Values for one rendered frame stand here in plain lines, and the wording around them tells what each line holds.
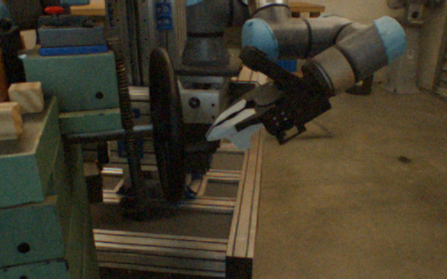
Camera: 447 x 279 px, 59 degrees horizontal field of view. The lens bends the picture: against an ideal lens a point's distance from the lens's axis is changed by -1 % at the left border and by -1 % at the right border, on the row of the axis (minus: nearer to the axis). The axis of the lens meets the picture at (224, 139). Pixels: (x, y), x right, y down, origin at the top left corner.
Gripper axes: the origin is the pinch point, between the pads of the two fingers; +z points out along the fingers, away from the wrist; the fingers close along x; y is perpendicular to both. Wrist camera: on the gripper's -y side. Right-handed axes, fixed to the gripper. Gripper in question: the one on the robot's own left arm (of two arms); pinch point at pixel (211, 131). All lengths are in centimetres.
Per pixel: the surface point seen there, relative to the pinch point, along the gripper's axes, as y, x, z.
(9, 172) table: -17.7, -17.4, 20.2
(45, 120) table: -17.4, -6.4, 17.5
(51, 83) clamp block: -18.5, 5.8, 17.3
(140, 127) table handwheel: -3.1, 9.4, 10.8
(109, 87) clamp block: -13.2, 5.8, 10.3
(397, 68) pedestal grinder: 191, 265, -186
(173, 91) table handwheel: -9.0, 0.9, 1.8
